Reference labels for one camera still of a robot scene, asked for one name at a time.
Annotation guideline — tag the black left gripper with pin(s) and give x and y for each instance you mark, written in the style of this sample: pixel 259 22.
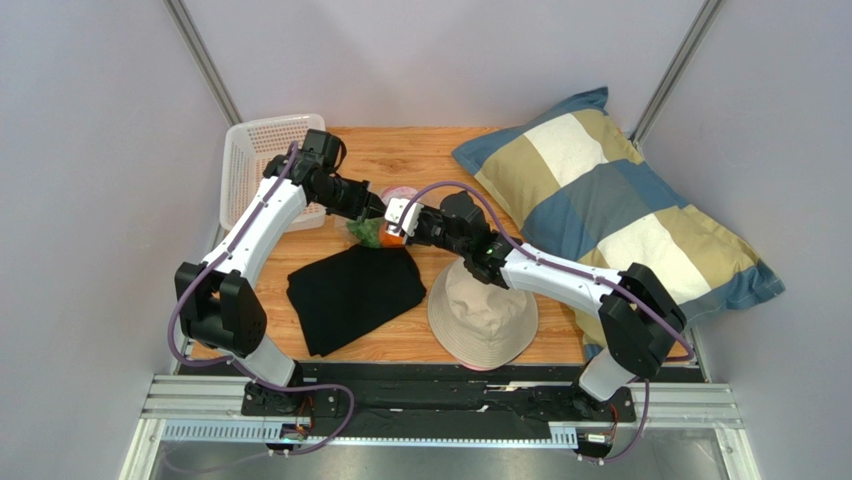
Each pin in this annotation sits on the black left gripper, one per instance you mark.
pixel 365 203

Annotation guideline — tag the clear orange zip top bag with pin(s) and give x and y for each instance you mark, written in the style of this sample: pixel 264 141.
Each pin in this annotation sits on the clear orange zip top bag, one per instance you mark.
pixel 340 222

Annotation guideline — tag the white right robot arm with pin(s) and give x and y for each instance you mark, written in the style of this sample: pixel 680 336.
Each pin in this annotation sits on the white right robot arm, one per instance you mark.
pixel 640 319

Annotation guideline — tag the fake green lettuce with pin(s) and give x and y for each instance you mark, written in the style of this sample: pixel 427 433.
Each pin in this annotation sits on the fake green lettuce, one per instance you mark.
pixel 364 233

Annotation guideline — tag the fake orange fruit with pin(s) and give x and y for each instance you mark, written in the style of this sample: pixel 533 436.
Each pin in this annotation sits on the fake orange fruit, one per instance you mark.
pixel 387 239

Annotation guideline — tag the fake red apple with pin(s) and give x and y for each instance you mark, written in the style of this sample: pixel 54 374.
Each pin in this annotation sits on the fake red apple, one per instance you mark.
pixel 397 192

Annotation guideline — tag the beige bucket hat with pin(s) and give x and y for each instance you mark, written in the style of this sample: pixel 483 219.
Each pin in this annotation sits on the beige bucket hat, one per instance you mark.
pixel 483 327

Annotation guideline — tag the black folded cloth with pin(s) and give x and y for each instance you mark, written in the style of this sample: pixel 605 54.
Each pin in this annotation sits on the black folded cloth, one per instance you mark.
pixel 344 297

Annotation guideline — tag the blue beige checked pillow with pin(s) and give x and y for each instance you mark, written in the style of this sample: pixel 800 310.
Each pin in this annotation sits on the blue beige checked pillow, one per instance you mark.
pixel 577 188

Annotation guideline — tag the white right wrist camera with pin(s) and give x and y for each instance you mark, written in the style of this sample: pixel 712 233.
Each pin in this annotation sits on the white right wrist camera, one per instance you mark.
pixel 402 216

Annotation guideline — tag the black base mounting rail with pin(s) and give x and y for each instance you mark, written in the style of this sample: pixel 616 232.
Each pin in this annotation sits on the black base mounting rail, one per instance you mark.
pixel 432 405

